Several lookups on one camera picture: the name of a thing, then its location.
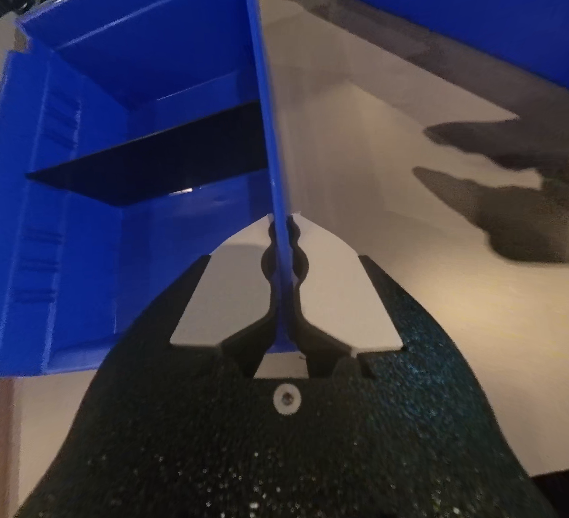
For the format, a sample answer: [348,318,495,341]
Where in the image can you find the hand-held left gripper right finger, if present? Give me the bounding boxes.
[287,214,404,376]

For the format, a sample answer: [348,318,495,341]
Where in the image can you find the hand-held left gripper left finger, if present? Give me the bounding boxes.
[169,214,278,379]

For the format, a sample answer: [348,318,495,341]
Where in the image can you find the blue bin with black divider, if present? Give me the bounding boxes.
[0,0,298,379]

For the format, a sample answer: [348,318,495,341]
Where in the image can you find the black bin divider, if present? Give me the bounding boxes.
[27,100,272,208]

